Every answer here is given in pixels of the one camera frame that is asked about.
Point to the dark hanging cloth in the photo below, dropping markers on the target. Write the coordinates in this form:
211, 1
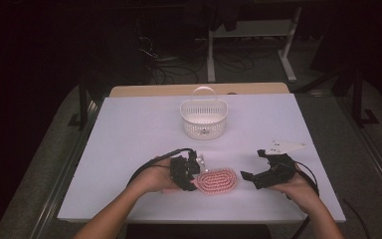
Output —
225, 15

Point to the pink hairbrush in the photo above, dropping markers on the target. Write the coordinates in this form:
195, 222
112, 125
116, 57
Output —
217, 181

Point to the white metal desk frame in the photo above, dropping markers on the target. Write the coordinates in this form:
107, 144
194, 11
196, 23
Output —
252, 28

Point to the person's right hand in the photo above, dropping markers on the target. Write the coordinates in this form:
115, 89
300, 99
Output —
298, 192

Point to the person's left hand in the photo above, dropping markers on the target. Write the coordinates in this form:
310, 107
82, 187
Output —
155, 177

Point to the wooden table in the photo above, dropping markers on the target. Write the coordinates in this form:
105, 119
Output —
179, 89

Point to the white plastic basket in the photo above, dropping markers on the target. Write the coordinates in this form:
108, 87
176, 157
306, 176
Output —
204, 127

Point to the black metal stand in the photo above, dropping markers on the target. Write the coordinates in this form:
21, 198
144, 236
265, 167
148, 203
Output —
358, 99
83, 103

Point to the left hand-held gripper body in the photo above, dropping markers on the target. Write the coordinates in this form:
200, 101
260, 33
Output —
180, 167

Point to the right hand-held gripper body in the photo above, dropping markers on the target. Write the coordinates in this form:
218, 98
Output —
278, 172

